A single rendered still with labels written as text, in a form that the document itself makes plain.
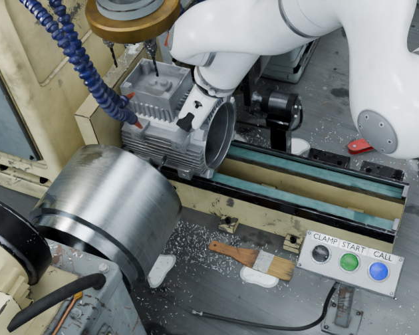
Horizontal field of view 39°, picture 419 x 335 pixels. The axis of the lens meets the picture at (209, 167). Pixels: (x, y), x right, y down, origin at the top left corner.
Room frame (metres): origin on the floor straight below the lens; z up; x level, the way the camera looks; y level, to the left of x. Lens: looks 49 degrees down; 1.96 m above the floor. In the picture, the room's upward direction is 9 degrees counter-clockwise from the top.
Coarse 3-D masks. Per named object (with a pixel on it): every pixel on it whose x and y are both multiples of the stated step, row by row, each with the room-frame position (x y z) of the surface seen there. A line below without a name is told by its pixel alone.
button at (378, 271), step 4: (372, 264) 0.49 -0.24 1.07; (376, 264) 0.49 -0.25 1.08; (380, 264) 0.49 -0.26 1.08; (372, 268) 0.49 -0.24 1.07; (376, 268) 0.48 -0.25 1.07; (380, 268) 0.48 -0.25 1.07; (384, 268) 0.48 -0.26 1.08; (372, 272) 0.48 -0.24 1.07; (376, 272) 0.48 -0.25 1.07; (380, 272) 0.48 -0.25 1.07; (384, 272) 0.47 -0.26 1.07; (372, 276) 0.47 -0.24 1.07; (376, 276) 0.47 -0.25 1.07; (380, 276) 0.47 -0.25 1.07; (384, 276) 0.47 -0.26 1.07
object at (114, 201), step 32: (96, 160) 0.75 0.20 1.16; (128, 160) 0.74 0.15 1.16; (64, 192) 0.68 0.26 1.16; (96, 192) 0.67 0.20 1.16; (128, 192) 0.68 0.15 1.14; (160, 192) 0.69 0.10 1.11; (32, 224) 0.65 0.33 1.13; (64, 224) 0.62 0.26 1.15; (96, 224) 0.61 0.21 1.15; (128, 224) 0.62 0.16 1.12; (160, 224) 0.65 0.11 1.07; (128, 256) 0.58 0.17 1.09; (128, 288) 0.56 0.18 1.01
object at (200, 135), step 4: (228, 96) 0.95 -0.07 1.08; (228, 100) 0.95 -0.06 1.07; (200, 128) 0.86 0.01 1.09; (196, 132) 0.85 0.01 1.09; (200, 132) 0.85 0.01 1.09; (204, 132) 0.85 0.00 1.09; (196, 136) 0.85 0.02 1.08; (200, 136) 0.84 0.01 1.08; (204, 136) 0.85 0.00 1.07; (232, 136) 0.95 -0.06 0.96; (200, 140) 0.84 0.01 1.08; (204, 140) 0.84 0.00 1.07; (232, 140) 0.94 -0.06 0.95; (208, 172) 0.84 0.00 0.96; (212, 172) 0.85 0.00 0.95; (204, 176) 0.84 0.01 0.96; (208, 176) 0.84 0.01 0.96; (212, 176) 0.85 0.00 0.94
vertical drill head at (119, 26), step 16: (96, 0) 0.97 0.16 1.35; (112, 0) 0.95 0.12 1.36; (128, 0) 0.93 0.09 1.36; (144, 0) 0.94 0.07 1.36; (160, 0) 0.95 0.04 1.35; (176, 0) 0.96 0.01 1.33; (96, 16) 0.95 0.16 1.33; (112, 16) 0.92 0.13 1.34; (128, 16) 0.92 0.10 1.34; (144, 16) 0.92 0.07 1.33; (160, 16) 0.91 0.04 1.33; (176, 16) 0.94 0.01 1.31; (96, 32) 0.92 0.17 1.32; (112, 32) 0.90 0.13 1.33; (128, 32) 0.89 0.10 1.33; (144, 32) 0.89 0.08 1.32; (160, 32) 0.90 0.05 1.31; (112, 48) 0.97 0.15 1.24
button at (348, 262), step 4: (344, 256) 0.52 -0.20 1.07; (348, 256) 0.51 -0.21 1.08; (352, 256) 0.51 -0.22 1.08; (344, 260) 0.51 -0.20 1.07; (348, 260) 0.51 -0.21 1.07; (352, 260) 0.51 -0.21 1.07; (356, 260) 0.50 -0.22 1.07; (344, 264) 0.50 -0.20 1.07; (348, 264) 0.50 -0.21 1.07; (352, 264) 0.50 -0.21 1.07; (356, 264) 0.50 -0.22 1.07; (344, 268) 0.50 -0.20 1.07; (348, 268) 0.50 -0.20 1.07; (352, 268) 0.49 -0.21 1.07
